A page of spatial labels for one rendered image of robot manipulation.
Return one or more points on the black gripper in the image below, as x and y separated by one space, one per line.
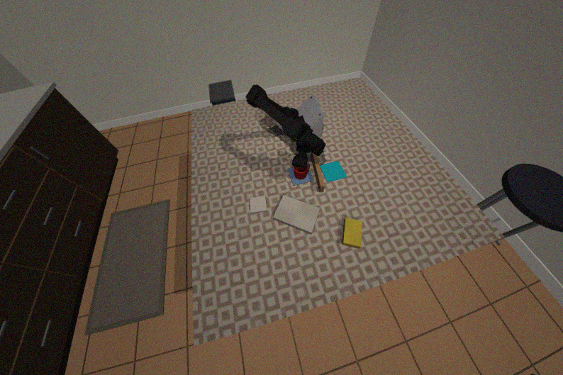
300 160

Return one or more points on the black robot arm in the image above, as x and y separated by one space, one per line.
292 124

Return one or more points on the yellow rectangular block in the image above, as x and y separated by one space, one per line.
352 230

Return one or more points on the tan curved wooden bar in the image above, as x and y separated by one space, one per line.
318 174

